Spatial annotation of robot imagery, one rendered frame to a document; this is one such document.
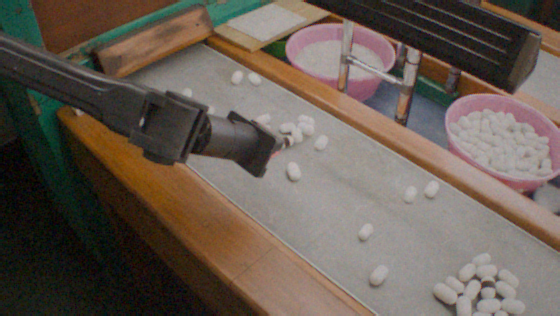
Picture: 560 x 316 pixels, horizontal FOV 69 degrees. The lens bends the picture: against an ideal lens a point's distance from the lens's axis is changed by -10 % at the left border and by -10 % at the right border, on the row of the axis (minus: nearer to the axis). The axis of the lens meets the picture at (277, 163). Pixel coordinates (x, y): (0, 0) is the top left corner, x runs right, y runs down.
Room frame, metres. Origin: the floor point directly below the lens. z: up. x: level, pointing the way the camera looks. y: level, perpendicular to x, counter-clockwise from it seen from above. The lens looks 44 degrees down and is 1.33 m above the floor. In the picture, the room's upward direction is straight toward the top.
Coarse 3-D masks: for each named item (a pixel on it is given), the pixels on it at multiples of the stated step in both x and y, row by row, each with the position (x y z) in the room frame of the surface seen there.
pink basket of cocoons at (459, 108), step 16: (464, 96) 0.77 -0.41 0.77; (480, 96) 0.78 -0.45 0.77; (496, 96) 0.78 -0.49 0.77; (448, 112) 0.72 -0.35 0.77; (464, 112) 0.76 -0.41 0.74; (496, 112) 0.77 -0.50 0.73; (512, 112) 0.76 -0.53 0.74; (528, 112) 0.74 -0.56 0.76; (448, 128) 0.67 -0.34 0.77; (448, 144) 0.66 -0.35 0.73; (496, 176) 0.54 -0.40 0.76; (512, 176) 0.53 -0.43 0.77; (528, 192) 0.55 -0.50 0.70
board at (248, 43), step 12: (288, 0) 1.23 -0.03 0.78; (300, 12) 1.15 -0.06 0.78; (312, 12) 1.15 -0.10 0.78; (324, 12) 1.15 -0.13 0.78; (300, 24) 1.08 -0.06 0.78; (228, 36) 1.01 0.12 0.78; (240, 36) 1.01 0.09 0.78; (252, 36) 1.01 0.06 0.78; (276, 36) 1.01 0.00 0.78; (252, 48) 0.95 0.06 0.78
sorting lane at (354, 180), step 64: (192, 64) 0.94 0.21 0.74; (320, 128) 0.70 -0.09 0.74; (256, 192) 0.53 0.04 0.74; (320, 192) 0.53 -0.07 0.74; (384, 192) 0.52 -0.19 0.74; (448, 192) 0.52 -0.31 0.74; (320, 256) 0.39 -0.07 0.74; (384, 256) 0.39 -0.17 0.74; (448, 256) 0.39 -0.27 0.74; (512, 256) 0.38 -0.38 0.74
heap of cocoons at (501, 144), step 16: (480, 112) 0.77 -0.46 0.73; (464, 128) 0.72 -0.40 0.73; (480, 128) 0.71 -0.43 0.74; (496, 128) 0.70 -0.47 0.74; (512, 128) 0.71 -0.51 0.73; (528, 128) 0.71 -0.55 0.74; (464, 144) 0.65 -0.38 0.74; (480, 144) 0.65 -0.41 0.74; (496, 144) 0.65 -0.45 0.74; (512, 144) 0.65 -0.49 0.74; (528, 144) 0.65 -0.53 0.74; (544, 144) 0.66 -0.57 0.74; (480, 160) 0.61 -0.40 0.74; (496, 160) 0.60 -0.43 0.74; (512, 160) 0.60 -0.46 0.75; (528, 160) 0.61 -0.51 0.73; (544, 160) 0.61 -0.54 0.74; (528, 176) 0.56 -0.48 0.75; (544, 176) 0.56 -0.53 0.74
